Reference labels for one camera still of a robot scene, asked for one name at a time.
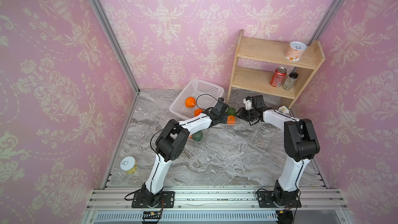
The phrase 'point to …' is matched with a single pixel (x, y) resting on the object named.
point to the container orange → (231, 120)
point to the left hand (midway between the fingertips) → (224, 117)
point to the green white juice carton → (284, 109)
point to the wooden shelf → (258, 80)
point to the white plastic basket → (184, 104)
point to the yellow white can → (129, 165)
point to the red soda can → (278, 76)
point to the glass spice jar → (290, 81)
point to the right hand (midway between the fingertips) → (237, 114)
